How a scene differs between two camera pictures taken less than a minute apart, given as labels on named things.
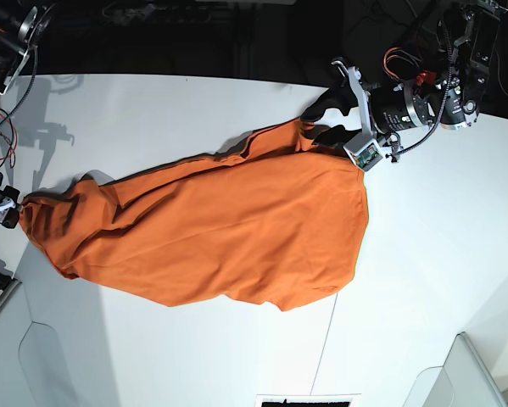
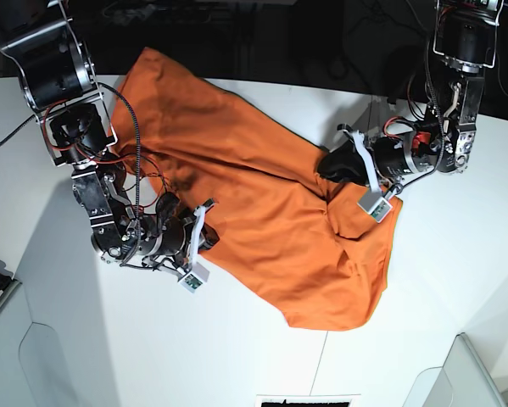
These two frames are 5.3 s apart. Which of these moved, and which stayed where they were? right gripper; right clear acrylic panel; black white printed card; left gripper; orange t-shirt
Moved: orange t-shirt; left gripper; right gripper
Stayed: right clear acrylic panel; black white printed card
